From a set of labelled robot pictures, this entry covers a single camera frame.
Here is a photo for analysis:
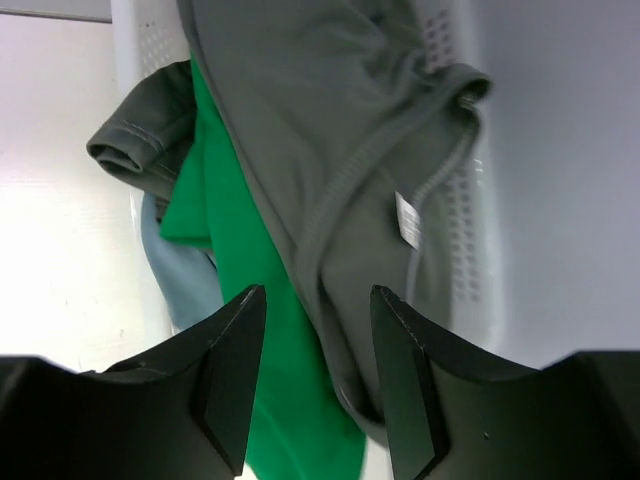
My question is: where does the grey t-shirt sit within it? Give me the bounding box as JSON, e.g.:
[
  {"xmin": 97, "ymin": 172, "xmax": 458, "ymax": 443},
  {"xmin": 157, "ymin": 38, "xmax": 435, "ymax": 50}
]
[{"xmin": 87, "ymin": 1, "xmax": 490, "ymax": 442}]

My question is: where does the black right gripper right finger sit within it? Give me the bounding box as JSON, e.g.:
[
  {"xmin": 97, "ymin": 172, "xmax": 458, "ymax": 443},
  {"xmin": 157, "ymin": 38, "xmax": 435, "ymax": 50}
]
[{"xmin": 371, "ymin": 286, "xmax": 639, "ymax": 479}]

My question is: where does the white plastic laundry basket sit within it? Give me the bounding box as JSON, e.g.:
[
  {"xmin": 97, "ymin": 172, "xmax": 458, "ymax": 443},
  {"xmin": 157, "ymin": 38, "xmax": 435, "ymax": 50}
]
[{"xmin": 111, "ymin": 1, "xmax": 504, "ymax": 351}]

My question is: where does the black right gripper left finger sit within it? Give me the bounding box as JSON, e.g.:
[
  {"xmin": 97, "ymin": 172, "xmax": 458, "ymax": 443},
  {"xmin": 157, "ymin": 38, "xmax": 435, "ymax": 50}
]
[{"xmin": 1, "ymin": 285, "xmax": 266, "ymax": 479}]

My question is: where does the green t-shirt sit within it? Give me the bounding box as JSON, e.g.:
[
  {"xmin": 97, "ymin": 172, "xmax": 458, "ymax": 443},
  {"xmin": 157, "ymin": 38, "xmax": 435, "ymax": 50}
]
[{"xmin": 161, "ymin": 68, "xmax": 366, "ymax": 480}]

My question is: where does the light blue t-shirt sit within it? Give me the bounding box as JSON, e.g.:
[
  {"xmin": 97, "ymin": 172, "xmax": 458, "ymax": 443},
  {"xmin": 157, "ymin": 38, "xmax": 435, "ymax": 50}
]
[{"xmin": 140, "ymin": 193, "xmax": 224, "ymax": 331}]

